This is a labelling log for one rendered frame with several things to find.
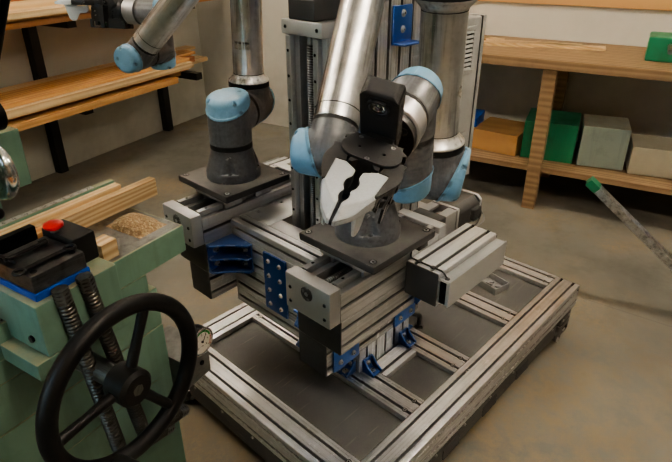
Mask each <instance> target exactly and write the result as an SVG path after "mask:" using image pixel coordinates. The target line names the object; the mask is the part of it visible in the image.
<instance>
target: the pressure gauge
mask: <svg viewBox="0 0 672 462"><path fill-rule="evenodd" d="M195 327H196V331H197V338H198V355H197V357H198V356H201V355H203V354H204V353H206V352H207V350H208V349H209V347H210V346H211V343H212V340H213V332H212V330H211V329H210V328H208V327H205V326H203V325H200V324H195ZM206 331H207V332H206ZM205 334H206V336H205ZM204 337H205V339H204ZM203 340H204V343H201V341H203Z"/></svg>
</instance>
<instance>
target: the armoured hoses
mask: <svg viewBox="0 0 672 462"><path fill-rule="evenodd" d="M75 281H76V284H78V287H79V288H80V291H81V294H82V295H83V296H82V298H84V301H85V305H87V306H86V308H88V312H89V315H90V318H92V317H93V316H94V315H95V314H97V313H98V312H99V311H101V310H102V309H104V308H105V306H104V304H103V301H102V300H101V296H100V293H99V290H98V288H97V284H96V281H95V278H94V276H93V274H92V272H89V271H86V272H82V273H79V274H78V275H77V276H76V277H75ZM51 294H52V297H53V298H54V301H55V304H56V305H57V308H58V312H60V314H59V315H60V316H61V319H62V322H63V323H64V324H63V326H65V330H66V333H67V336H68V338H69V340H70V339H71V337H72V336H73V335H74V334H75V333H76V332H77V331H78V330H79V329H80V328H81V327H82V326H83V324H82V321H81V319H80V317H79V314H78V310H77V308H76V306H75V303H74V300H73V297H72V294H71V292H70V289H69V286H68V285H67V284H62V285H57V286H56V287H54V288H53V289H52V290H51ZM99 340H100V343H101V346H102V348H103V350H104V353H105V356H106V359H108V360H110V361H112V362H114V363H116V364H117V363H119V362H122V361H125V360H124V357H123V354H122V352H121V349H120V347H119V344H118V341H117V338H116V336H115V333H114V331H113V329H112V327H111V328H110V329H109V330H107V331H106V332H105V333H104V334H103V335H102V336H101V337H100V338H99ZM95 365H96V360H95V357H94V354H93V351H92V349H91V347H90V348H89V350H88V351H87V352H86V354H85V355H84V356H83V358H82V359H81V361H80V362H79V366H80V369H81V372H82V374H83V376H84V379H85V382H86V385H87V388H88V390H89V392H90V394H91V397H92V400H93V403H94V404H96V403H97V402H98V401H99V400H100V399H101V398H102V397H104V396H105V395H104V394H103V390H102V386H103V385H102V384H100V383H98V382H96V381H95V380H94V378H93V377H92V376H93V371H94V370H95ZM126 409H127V412H128V414H129V417H130V419H131V422H132V424H133V427H134V429H135V432H136V433H137V436H138V435H139V434H140V433H141V432H142V431H143V430H144V429H145V428H146V427H147V426H148V425H149V424H148V421H147V419H146V416H145V413H144V411H143V408H142V405H141V403H139V404H138V405H136V406H134V407H132V408H126ZM188 414H189V407H188V406H187V405H186V404H185V403H184V404H182V405H181V407H180V409H179V411H178V412H177V414H176V416H175V417H174V419H173V420H172V422H171V423H170V425H169V426H168V427H167V429H166V430H165V431H164V433H163V434H162V435H161V436H160V437H159V439H158V440H157V441H156V442H155V443H157V442H158V441H160V440H162V439H163V438H164V437H166V436H168V435H169V434H171V433H172V432H174V430H175V423H177V422H178V421H179V420H181V419H182V418H184V417H185V416H186V415H188ZM99 418H100V420H101V423H102V426H103V429H104V431H105V434H106V436H107V439H108V441H109V444H110V446H111V449H112V451H113V453H114V452H116V451H118V450H120V449H121V448H123V447H124V446H126V445H127V444H126V441H125V439H124V436H123V433H122V430H121V428H120V425H119V422H118V420H117V417H116V414H115V411H114V408H113V406H112V405H111V406H110V407H109V408H108V409H106V410H105V411H104V412H103V413H101V414H100V415H99ZM155 443H154V444H155ZM154 444H153V445H154Z"/></svg>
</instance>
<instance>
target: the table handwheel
mask: <svg viewBox="0 0 672 462"><path fill-rule="evenodd" d="M149 311H158V312H162V313H164V314H166V315H168V316H169V317H170V318H171V319H172V320H173V321H174V322H175V324H176V326H177V328H178V330H179V334H180V338H181V358H180V364H179V369H178V373H177V376H176V379H175V382H174V384H173V387H172V389H171V391H170V393H169V395H168V397H165V396H163V395H161V394H158V393H156V392H155V391H153V390H151V389H150V387H151V375H150V373H149V372H148V371H147V370H145V369H143V368H141V367H139V366H138V361H139V356H140V350H141V345H142V339H143V335H144V331H145V326H146V322H147V318H148V314H149ZM136 313H137V315H136V320H135V325H134V330H133V335H132V340H131V344H130V348H129V352H128V356H127V360H126V361H122V362H119V363H117V364H116V363H114V362H112V361H110V360H108V359H106V358H104V357H103V356H101V355H99V354H97V353H95V352H93V354H94V357H95V360H96V365H95V370H94V371H93V376H92V377H93V378H94V380H95V381H96V382H98V383H100V384H102V385H103V386H102V390H103V394H104V395H105V396H104V397H102V398H101V399H100V400H99V401H98V402H97V403H96V404H94V405H93V406H92V407H91V408H90V409H89V410H88V411H86V412H85V413H84V414H83V415H82V416H81V417H79V418H78V419H77V420H76V421H74V422H73V423H72V424H71V425H69V426H68V427H67V428H66V429H64V430H63V431H62V432H61V433H59V412H60V406H61V402H62V398H63V395H64V392H65V389H66V387H67V384H68V382H69V380H70V378H71V376H72V374H73V372H74V370H77V371H79V372H81V369H80V366H79V362H80V361H81V359H82V358H83V356H84V355H85V354H86V352H87V351H88V350H89V348H90V347H91V346H92V345H93V344H94V343H95V342H96V341H97V340H98V339H99V338H100V337H101V336H102V335H103V334H104V333H105V332H106V331H107V330H109V329H110V328H111V327H112V326H114V325H115V324H117V323H118V322H120V321H121V320H123V319H125V318H127V317H129V316H131V315H134V314H136ZM197 355H198V338H197V331H196V327H195V324H194V321H193V319H192V317H191V315H190V313H189V311H188V310H187V309H186V308H185V307H184V305H183V304H181V303H180V302H179V301H178V300H176V299H175V298H173V297H170V296H168V295H165V294H161V293H139V294H135V295H131V296H128V297H125V298H123V299H120V300H118V301H116V302H114V303H112V304H110V305H109V306H107V307H105V308H104V309H102V310H101V311H99V312H98V313H97V314H95V315H94V316H93V317H92V318H90V319H89V320H88V321H87V322H86V323H85V324H84V325H83V326H82V327H81V328H80V329H79V330H78V331H77V332H76V333H75V334H74V335H73V336H72V337H71V339H70V340H69V341H68V342H67V344H66V345H65V346H64V348H63V349H62V351H61V352H60V354H59V355H58V357H57V358H56V360H55V362H54V363H53V365H52V367H51V369H50V371H49V373H48V375H47V377H46V379H45V382H44V384H43V387H42V390H41V393H40V396H39V400H38V404H37V409H36V417H35V435H36V442H37V446H38V449H39V452H40V454H41V456H42V458H43V460H44V461H45V462H112V460H113V457H114V456H115V455H116V454H117V453H121V454H124V455H126V456H129V457H131V458H134V459H138V458H139V457H140V456H141V455H143V454H144V453H145V452H146V451H147V450H148V449H149V448H150V447H151V446H152V445H153V444H154V443H155V442H156V441H157V440H158V439H159V437H160V436H161V435H162V434H163V433H164V431H165V430H166V429H167V427H168V426H169V425H170V423H171V422H172V420H173V419H174V417H175V416H176V414H177V412H178V411H179V409H180V407H181V405H182V403H183V401H184V399H185V397H186V395H187V393H188V390H189V388H190V385H191V382H192V379H193V376H194V372H195V368H196V363H197ZM81 373H82V372H81ZM144 399H146V400H149V401H151V402H153V403H155V404H157V405H159V406H161V409H160V411H159V412H158V413H157V415H156V416H155V417H154V419H153V420H152V421H151V422H150V424H149V425H148V426H147V427H146V428H145V429H144V430H143V431H142V432H141V433H140V434H139V435H138V436H137V437H136V438H135V439H134V440H132V441H131V442H130V443H129V444H127V445H126V446H124V447H123V448H121V449H120V450H118V451H116V452H114V453H112V454H110V455H108V456H106V457H102V458H99V459H93V460H83V459H79V458H76V457H74V456H72V455H71V454H70V453H69V452H68V451H67V450H66V449H65V448H64V445H65V444H66V443H68V442H69V441H70V440H71V439H72V438H73V437H74V436H75V435H77V434H78V433H79V432H80V431H81V430H82V429H83V428H85V427H86V426H87V425H88V424H89V423H90V422H91V421H93V420H94V419H95V418H96V417H98V416H99V415H100V414H101V413H103V412H104V411H105V410H106V409H108V408H109V407H110V406H111V405H112V404H114V403H115V402H116V403H117V404H119V405H121V406H122V407H124V408H132V407H134V406H136V405H138V404H139V403H141V402H142V401H143V400H144Z"/></svg>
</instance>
